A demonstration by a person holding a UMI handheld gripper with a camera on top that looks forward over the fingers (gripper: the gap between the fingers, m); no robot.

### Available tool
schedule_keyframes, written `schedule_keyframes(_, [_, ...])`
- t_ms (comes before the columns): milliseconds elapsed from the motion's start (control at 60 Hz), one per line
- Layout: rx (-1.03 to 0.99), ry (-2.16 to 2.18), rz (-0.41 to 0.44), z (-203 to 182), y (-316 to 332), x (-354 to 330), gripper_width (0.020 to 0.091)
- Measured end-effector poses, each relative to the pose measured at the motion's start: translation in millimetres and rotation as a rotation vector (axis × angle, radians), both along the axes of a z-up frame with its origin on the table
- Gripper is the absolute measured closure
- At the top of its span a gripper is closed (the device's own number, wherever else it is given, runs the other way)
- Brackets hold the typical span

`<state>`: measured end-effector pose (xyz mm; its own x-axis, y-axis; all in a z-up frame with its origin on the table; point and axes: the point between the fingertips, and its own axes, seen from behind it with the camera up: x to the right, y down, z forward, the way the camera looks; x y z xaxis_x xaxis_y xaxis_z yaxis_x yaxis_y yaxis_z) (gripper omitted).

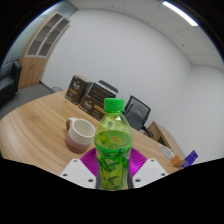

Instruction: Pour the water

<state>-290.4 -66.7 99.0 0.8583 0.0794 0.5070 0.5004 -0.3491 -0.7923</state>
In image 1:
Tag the white and brown mug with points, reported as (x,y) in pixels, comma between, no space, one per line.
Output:
(79,136)

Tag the black mesh office chair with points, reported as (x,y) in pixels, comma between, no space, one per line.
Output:
(136,115)

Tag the round white disc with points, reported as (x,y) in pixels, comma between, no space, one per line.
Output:
(167,152)

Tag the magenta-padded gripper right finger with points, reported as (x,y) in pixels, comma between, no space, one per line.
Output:
(150,171)

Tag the wooden side desk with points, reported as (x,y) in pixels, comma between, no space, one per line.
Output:
(165,138)

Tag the dark solid-back office chair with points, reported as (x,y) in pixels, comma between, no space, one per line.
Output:
(109,86)

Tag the small orange-brown box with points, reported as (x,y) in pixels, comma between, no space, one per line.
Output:
(177,162)

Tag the wooden shelf cabinet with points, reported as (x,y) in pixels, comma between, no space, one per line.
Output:
(36,63)

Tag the brown carton with orange label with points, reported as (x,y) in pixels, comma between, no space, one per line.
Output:
(91,107)

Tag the tall brown carton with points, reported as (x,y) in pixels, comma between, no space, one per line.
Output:
(76,90)

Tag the green drink bottle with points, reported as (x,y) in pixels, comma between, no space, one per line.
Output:
(113,146)

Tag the grey waste bin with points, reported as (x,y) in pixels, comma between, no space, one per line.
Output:
(56,89)

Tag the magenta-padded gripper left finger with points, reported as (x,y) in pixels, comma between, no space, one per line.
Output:
(76,171)

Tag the rectangular ceiling light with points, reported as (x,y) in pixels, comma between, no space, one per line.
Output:
(180,13)

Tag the purple card stand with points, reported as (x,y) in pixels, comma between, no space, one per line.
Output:
(190,158)

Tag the black leather sofa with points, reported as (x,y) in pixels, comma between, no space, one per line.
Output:
(8,83)

